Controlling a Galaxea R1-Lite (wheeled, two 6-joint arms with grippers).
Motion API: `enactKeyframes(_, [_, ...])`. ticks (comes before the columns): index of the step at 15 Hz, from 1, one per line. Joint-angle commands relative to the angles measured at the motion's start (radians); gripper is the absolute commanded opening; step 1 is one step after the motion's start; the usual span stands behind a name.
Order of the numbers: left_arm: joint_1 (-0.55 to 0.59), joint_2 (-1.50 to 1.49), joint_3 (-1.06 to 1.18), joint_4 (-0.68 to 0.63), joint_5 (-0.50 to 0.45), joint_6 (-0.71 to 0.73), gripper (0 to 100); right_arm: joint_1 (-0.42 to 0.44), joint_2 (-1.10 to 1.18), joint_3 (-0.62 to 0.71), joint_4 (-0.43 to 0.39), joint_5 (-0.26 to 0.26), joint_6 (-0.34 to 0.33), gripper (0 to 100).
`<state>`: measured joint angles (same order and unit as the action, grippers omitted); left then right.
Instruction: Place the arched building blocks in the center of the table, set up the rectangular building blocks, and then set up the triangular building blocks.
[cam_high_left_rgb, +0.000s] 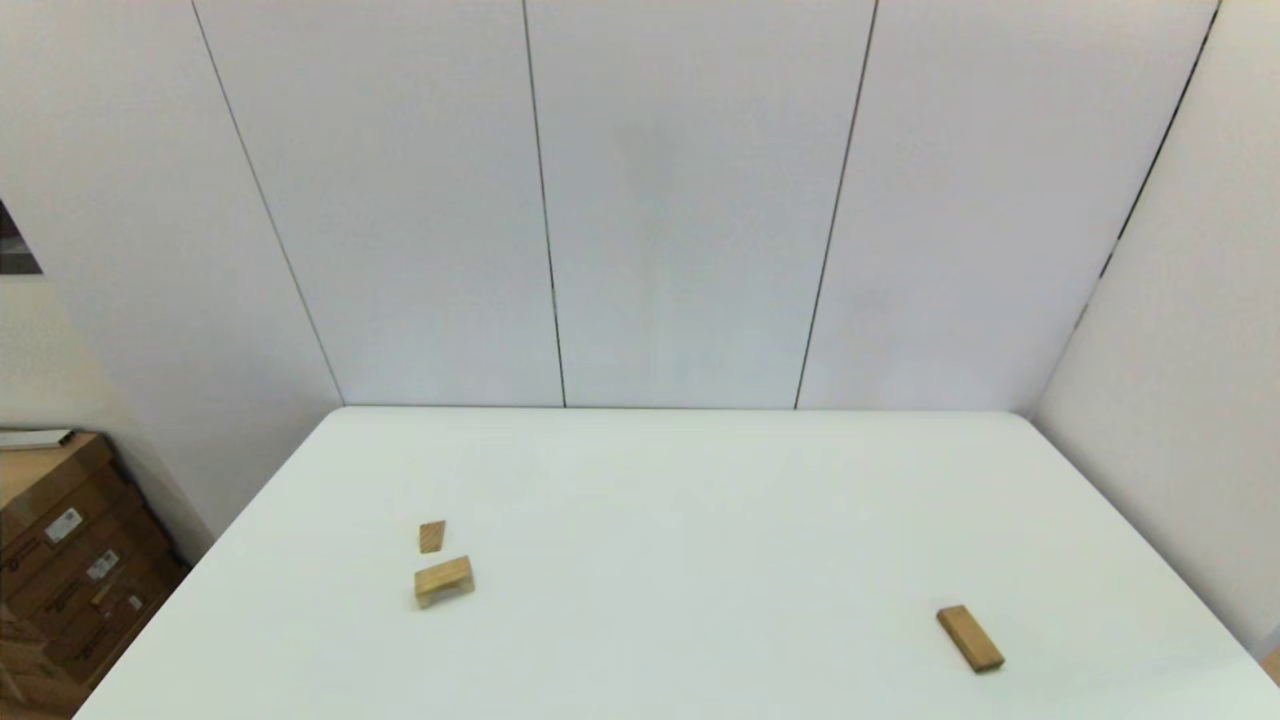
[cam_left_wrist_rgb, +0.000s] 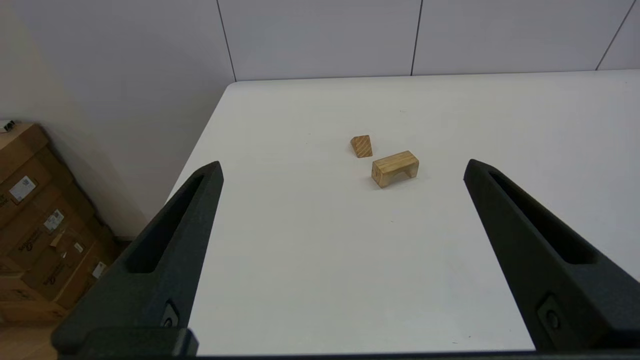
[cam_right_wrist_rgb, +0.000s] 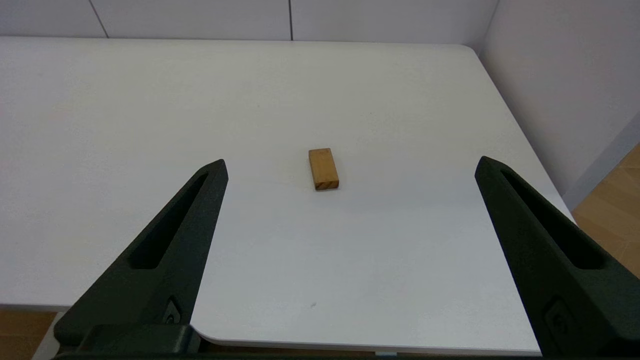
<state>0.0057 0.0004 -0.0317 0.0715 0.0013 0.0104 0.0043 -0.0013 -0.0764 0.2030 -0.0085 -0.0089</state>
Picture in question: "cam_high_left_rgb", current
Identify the flat white board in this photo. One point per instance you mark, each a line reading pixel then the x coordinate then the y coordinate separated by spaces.
pixel 35 437

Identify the rectangular wooden building block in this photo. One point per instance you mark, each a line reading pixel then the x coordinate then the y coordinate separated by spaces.
pixel 970 637

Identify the triangular wooden building block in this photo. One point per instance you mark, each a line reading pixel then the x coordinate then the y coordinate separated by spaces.
pixel 431 537

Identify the brown cardboard box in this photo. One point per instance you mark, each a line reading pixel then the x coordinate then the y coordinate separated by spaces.
pixel 115 620
pixel 40 520
pixel 80 580

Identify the arched wooden building block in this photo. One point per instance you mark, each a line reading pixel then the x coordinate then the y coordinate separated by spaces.
pixel 443 577

